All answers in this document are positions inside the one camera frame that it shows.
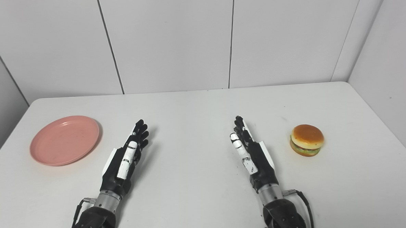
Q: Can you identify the pink round plate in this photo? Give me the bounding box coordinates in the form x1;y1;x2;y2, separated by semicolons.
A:
28;114;102;168

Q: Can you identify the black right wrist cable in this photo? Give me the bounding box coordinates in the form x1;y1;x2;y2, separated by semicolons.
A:
282;188;315;228

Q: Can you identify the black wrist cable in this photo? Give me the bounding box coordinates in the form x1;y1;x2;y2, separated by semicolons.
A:
282;188;315;228
71;197;98;228

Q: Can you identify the toy hamburger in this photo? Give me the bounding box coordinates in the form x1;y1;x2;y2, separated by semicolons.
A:
289;124;326;158

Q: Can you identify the black and white left hand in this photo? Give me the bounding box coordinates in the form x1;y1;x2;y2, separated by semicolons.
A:
98;119;152;199

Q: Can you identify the black and white right hand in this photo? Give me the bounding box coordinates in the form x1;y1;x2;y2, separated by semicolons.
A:
228;114;280;195

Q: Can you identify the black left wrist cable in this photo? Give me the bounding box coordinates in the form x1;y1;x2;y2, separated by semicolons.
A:
71;197;98;228

